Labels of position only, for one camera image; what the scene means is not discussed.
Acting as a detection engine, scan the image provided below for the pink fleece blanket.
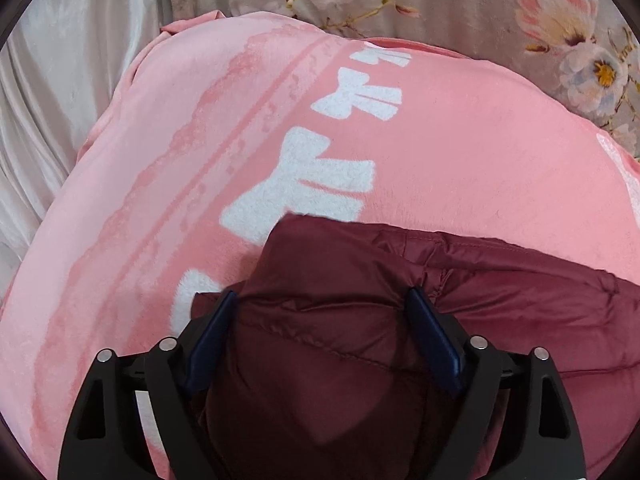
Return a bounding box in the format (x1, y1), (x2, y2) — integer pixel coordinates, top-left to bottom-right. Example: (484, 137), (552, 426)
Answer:
(0, 10), (640, 480)

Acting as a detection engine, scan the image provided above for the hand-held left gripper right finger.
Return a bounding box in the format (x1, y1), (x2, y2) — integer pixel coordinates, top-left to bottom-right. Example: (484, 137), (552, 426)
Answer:
(405, 287), (587, 480)

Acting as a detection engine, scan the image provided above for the maroon quilted puffer jacket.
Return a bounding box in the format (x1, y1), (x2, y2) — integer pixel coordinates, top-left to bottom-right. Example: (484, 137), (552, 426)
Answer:
(190, 212), (640, 480)

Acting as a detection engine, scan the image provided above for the white satin curtain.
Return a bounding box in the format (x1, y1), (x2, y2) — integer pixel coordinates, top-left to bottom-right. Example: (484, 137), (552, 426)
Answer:
(0, 0), (173, 286)

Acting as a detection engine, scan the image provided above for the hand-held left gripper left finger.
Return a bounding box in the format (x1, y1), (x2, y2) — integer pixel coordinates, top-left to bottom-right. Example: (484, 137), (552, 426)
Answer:
(57, 290), (238, 480)

